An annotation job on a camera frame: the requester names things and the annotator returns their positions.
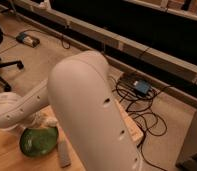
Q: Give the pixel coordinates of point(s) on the power strip on floor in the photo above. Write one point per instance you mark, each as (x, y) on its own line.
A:
(27, 39)

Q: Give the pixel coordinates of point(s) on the green ceramic bowl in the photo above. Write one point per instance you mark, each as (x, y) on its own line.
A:
(38, 142)

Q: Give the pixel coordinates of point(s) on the blue power box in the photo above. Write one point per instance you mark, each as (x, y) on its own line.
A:
(142, 86)

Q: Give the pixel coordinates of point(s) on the grey rectangular block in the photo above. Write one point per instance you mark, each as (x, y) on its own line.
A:
(63, 154)

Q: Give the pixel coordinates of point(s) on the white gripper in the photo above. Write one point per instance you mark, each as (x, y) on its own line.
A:
(31, 121)

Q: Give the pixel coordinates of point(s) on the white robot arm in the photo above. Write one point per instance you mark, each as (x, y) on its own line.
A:
(78, 92)

